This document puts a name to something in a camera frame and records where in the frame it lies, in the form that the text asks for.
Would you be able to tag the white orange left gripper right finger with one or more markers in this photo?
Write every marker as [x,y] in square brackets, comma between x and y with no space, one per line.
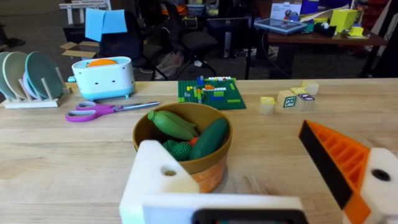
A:
[348,158]

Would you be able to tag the bare white left gripper left finger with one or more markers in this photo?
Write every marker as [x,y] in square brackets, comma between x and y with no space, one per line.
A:
[152,174]

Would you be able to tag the brown orange tub with toys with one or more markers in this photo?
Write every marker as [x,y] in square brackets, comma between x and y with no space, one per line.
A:
[205,174]

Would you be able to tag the wooden cube with purple print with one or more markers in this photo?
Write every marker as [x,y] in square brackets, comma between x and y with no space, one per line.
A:
[306,102]

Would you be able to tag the plain wooden cube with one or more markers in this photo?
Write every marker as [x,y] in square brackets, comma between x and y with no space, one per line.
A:
[311,87]

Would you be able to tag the wooden cube with green print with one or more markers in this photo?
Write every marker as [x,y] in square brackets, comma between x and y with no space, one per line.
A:
[286,99]

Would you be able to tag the wooden cube with yellow face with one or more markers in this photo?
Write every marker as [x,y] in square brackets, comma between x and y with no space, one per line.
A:
[267,105]

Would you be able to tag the green board with toy blocks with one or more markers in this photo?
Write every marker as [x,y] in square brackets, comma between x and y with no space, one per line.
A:
[217,99]

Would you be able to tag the white toy toaster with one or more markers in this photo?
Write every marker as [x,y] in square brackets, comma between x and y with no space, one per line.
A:
[104,79]

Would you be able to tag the brown wooden desk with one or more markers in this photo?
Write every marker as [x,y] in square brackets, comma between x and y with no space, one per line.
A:
[317,40]

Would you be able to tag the small yellow box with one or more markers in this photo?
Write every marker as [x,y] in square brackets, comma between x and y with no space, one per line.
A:
[356,31]

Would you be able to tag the black office chair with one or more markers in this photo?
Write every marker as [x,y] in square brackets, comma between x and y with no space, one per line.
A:
[196,40]
[124,46]

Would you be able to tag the black tape dispenser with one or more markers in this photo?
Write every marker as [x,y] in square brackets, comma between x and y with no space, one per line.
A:
[325,28]

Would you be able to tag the large yellow box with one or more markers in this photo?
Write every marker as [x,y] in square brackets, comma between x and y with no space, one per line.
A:
[343,20]

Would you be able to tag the wooden peg plate rack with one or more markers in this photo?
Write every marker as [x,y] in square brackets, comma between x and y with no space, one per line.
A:
[31,103]

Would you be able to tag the grey tablet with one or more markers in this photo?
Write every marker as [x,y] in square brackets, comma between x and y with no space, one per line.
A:
[280,25]

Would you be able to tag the teal plate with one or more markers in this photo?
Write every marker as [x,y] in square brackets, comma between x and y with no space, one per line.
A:
[42,73]

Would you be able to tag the lilac plate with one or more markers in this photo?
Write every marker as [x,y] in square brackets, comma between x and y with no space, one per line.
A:
[28,87]

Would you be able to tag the blue paper sheet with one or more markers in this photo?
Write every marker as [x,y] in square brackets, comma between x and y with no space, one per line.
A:
[104,23]

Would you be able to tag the white printed box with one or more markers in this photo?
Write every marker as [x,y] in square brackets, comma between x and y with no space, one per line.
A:
[284,11]

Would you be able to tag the black computer monitor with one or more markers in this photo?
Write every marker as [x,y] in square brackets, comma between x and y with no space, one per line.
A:
[228,28]

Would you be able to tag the pale green plate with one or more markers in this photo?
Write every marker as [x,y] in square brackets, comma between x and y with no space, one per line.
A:
[14,70]

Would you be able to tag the grey green plate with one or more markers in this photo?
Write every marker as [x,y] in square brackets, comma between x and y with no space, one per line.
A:
[2,77]

